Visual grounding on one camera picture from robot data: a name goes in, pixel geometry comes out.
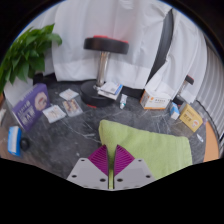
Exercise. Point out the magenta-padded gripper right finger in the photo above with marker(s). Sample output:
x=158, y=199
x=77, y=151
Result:
x=133, y=173

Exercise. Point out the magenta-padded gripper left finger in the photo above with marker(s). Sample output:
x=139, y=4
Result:
x=88, y=173

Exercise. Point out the green towel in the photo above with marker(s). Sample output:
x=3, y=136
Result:
x=156, y=146

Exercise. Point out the blister pack of pills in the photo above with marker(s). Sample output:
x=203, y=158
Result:
x=72, y=107

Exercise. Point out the white printed sachet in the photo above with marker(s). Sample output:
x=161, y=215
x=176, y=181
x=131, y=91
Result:
x=54, y=113

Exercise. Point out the small black round object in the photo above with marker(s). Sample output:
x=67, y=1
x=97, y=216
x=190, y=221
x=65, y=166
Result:
x=25, y=144

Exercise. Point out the white tube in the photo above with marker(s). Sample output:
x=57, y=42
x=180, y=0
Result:
x=123, y=101

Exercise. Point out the small blue-white box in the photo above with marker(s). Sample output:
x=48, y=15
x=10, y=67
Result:
x=175, y=111

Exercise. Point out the small white sachet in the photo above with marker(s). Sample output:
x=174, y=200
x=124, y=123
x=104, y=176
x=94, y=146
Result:
x=200, y=137

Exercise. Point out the white and orange box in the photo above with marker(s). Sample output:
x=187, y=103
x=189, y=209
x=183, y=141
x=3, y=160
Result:
x=155, y=100

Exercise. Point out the yellow cardboard box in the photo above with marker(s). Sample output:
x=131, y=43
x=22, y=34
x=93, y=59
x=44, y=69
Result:
x=191, y=117

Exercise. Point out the blue and white box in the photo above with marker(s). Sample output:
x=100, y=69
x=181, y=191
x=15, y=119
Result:
x=14, y=140

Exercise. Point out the white flat sachet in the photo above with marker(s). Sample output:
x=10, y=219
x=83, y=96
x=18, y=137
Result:
x=69, y=94

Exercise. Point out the orange-topped table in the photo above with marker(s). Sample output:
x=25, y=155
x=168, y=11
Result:
x=211, y=143

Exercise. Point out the stack of white-blue boxes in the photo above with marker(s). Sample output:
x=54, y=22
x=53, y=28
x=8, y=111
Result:
x=110, y=89

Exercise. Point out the purple cardboard box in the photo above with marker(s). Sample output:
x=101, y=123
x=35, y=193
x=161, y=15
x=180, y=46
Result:
x=30, y=106

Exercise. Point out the black red-rimmed bar stool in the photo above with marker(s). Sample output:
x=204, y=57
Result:
x=106, y=45
x=189, y=79

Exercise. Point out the white pleated curtain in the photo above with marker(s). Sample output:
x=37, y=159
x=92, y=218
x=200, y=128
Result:
x=213, y=80

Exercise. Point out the green potted plant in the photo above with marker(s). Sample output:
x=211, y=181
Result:
x=28, y=55

